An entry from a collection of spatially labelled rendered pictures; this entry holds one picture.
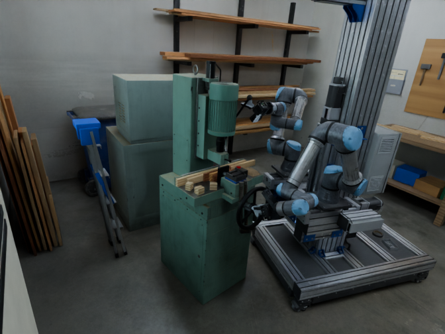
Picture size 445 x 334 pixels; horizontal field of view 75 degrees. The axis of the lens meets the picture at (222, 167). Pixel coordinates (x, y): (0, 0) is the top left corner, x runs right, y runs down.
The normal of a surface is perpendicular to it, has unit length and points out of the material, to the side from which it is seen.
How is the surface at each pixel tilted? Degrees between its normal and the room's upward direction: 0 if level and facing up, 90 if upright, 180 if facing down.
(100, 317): 0
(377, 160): 90
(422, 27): 90
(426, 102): 90
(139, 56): 90
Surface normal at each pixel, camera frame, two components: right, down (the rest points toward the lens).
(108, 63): 0.54, 0.36
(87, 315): 0.06, -0.92
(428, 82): -0.84, 0.16
